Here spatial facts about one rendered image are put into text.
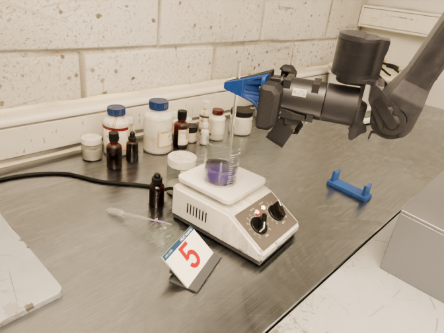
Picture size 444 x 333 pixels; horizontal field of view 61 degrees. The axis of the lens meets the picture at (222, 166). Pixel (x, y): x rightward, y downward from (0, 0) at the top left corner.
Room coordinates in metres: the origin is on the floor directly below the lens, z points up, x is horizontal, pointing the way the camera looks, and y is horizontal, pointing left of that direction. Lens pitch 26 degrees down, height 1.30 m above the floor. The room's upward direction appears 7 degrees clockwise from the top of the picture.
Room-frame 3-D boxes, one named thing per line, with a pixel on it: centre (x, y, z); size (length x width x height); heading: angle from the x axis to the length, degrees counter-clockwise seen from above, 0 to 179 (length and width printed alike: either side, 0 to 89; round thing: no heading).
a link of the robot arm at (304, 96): (0.57, -0.10, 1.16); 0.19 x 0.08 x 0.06; 165
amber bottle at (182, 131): (0.93, 0.12, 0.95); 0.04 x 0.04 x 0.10
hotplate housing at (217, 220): (0.59, -0.03, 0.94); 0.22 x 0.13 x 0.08; 55
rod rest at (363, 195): (0.78, -0.30, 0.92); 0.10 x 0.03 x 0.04; 46
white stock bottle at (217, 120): (1.01, 0.03, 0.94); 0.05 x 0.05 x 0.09
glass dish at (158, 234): (0.53, 0.09, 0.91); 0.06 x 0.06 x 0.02
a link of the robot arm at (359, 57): (0.54, -0.19, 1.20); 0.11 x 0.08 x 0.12; 72
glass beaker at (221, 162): (0.59, 0.00, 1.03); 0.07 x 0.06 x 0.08; 140
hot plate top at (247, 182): (0.61, 0.00, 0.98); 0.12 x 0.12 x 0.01; 55
